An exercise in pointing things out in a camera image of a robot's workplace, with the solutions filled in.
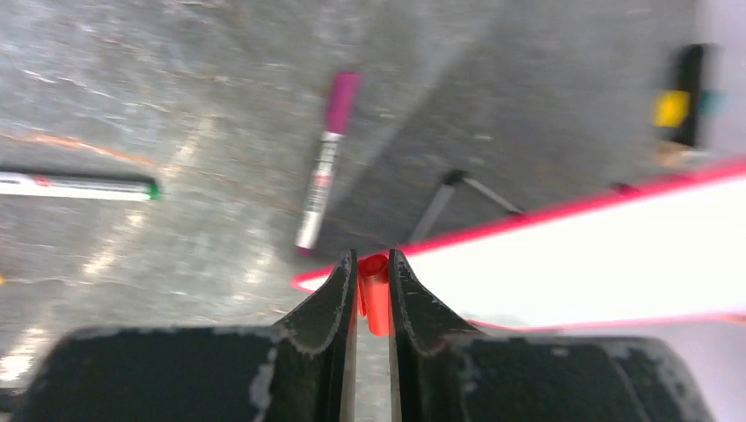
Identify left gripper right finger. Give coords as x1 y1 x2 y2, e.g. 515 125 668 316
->
388 250 713 422

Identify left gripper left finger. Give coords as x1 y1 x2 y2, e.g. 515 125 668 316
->
17 251 357 421

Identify red marker cap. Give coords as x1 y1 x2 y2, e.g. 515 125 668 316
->
357 254 391 337

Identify pink framed whiteboard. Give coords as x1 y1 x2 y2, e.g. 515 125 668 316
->
291 158 746 333

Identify purple whiteboard marker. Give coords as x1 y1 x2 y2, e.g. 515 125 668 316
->
295 71 361 251

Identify green whiteboard marker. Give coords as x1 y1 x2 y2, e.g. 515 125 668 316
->
1 171 161 201

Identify wooden small block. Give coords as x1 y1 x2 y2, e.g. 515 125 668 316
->
654 142 709 170

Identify yellow small block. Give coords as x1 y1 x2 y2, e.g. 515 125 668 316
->
651 90 691 127

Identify teal small block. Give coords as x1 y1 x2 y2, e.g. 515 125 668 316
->
698 89 724 115

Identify black cylinder tube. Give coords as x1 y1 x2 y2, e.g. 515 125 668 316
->
669 43 713 149

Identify whiteboard wire stand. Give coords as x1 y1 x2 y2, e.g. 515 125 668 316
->
407 168 525 244

